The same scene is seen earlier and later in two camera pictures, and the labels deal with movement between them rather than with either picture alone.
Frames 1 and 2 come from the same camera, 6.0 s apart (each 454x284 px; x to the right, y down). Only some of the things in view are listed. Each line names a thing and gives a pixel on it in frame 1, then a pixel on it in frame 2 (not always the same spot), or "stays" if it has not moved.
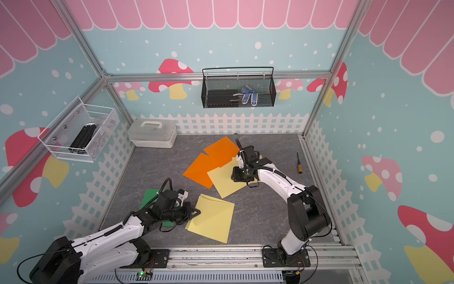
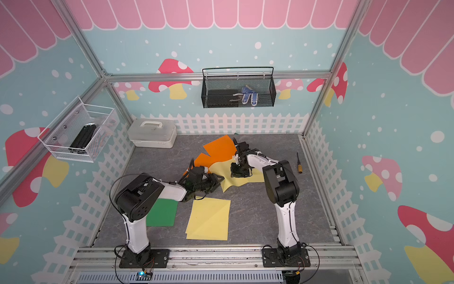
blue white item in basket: [247, 92] stays
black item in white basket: [83, 138] stays
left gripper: [188, 208] to [214, 182]
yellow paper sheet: [215, 219] stays
